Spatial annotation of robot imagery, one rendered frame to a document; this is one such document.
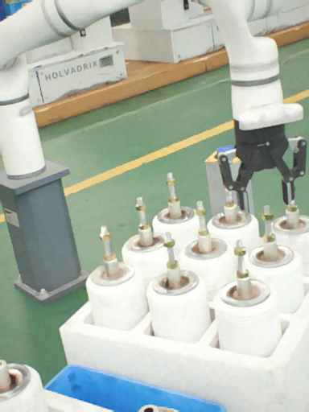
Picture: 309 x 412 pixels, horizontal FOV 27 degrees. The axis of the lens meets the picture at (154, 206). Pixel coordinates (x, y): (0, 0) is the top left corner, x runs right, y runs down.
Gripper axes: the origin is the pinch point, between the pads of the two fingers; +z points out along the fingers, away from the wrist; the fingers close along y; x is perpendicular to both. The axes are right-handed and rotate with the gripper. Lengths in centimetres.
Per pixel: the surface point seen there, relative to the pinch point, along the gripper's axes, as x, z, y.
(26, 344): -30, 35, 47
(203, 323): 5.7, 16.2, 13.4
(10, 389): 20.4, 9.8, 41.9
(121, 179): -120, 35, 15
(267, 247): 0.9, 7.9, 0.7
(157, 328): 4.2, 16.3, 20.8
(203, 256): -4.4, 9.9, 10.3
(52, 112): -215, 30, 37
